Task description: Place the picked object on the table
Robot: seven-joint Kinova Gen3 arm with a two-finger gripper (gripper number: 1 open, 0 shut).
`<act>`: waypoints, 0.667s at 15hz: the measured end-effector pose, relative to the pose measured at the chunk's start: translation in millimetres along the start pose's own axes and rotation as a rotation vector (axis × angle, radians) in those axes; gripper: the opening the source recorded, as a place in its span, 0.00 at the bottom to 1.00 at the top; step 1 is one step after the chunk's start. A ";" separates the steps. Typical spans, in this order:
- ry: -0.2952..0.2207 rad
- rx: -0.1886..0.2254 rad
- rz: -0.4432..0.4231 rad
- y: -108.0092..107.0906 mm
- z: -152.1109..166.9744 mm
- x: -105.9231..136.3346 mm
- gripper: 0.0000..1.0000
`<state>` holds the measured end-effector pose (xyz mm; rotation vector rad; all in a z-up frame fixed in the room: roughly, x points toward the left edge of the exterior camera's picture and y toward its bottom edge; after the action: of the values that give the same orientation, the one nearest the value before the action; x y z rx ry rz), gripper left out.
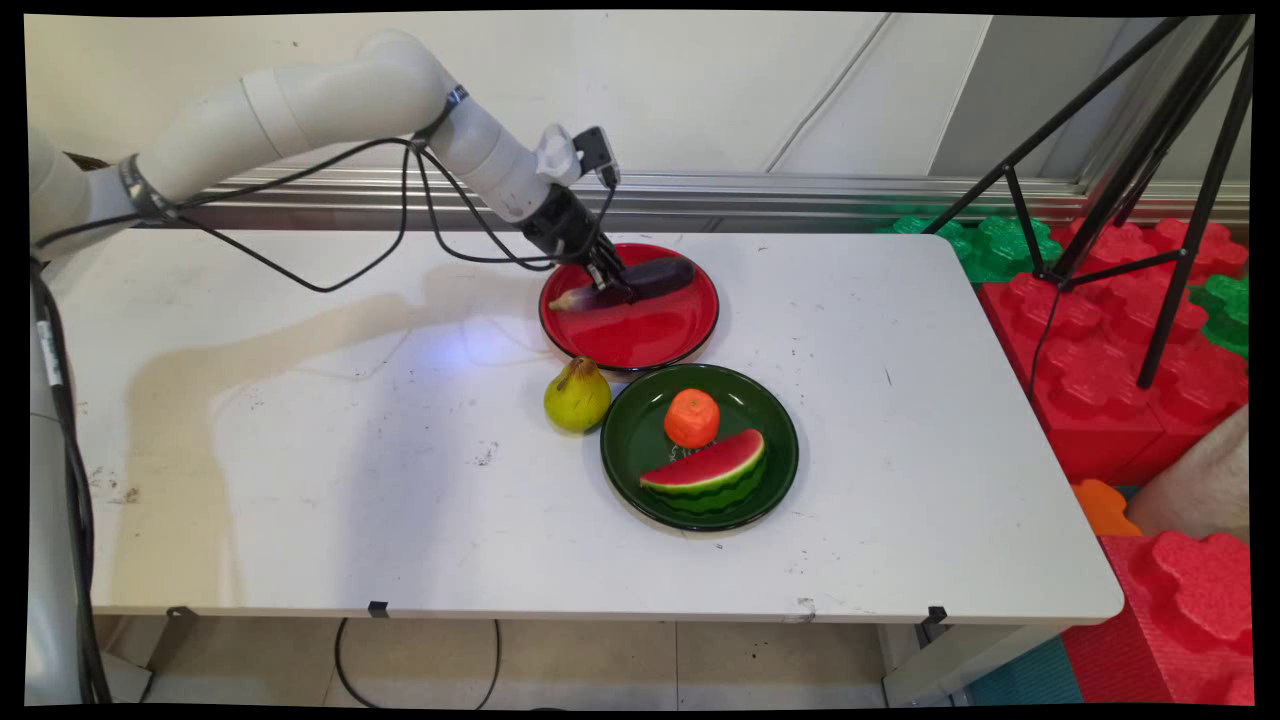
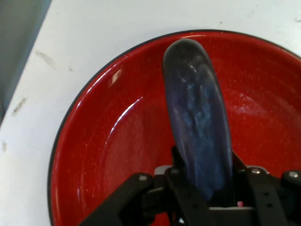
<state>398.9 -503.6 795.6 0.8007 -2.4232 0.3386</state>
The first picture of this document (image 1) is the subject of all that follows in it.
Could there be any aluminium rail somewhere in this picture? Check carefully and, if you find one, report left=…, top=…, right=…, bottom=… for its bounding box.
left=175, top=165, right=1251, bottom=234

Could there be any green toy pear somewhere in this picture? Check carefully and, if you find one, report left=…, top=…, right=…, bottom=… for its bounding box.
left=544, top=356, right=613, bottom=434

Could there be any toy watermelon slice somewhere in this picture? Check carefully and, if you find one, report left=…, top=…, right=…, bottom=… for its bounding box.
left=640, top=429, right=768, bottom=514

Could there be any grey table leg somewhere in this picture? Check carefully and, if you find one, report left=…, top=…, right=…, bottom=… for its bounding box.
left=880, top=620, right=1063, bottom=709
left=98, top=606, right=198, bottom=705

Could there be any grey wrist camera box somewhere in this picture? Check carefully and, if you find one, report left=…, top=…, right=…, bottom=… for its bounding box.
left=572, top=125, right=622, bottom=190

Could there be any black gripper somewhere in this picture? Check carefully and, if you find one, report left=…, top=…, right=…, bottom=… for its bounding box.
left=518, top=184, right=642, bottom=305

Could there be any dark green plate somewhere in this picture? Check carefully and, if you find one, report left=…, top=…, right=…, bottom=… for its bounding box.
left=600, top=363, right=801, bottom=532

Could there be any black tripod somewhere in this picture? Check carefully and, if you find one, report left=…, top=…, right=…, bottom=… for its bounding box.
left=924, top=15, right=1256, bottom=391

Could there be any purple toy eggplant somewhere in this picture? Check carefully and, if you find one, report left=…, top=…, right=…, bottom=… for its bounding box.
left=548, top=256, right=697, bottom=314

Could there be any green foam block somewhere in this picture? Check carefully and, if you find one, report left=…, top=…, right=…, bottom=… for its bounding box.
left=878, top=214, right=1064, bottom=285
left=1188, top=274, right=1251, bottom=362

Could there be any red plate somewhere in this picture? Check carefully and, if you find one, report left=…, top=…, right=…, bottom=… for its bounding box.
left=539, top=243, right=722, bottom=374

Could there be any teal floor mat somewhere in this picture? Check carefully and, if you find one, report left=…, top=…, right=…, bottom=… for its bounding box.
left=964, top=635, right=1087, bottom=707

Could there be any black floor cable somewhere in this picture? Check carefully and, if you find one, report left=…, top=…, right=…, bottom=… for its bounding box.
left=333, top=617, right=502, bottom=710

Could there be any large red foam block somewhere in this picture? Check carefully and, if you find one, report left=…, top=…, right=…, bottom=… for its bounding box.
left=978, top=217, right=1251, bottom=487

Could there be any beige cushion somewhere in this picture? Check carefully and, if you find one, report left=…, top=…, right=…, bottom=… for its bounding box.
left=1128, top=414, right=1251, bottom=543

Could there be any orange foam piece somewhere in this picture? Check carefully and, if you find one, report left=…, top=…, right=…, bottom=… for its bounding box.
left=1071, top=479, right=1142, bottom=539

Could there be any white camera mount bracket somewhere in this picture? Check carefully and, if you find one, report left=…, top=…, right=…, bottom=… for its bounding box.
left=534, top=124, right=583, bottom=187

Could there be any orange toy tangerine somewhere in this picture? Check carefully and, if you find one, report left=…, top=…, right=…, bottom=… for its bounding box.
left=664, top=389, right=722, bottom=450

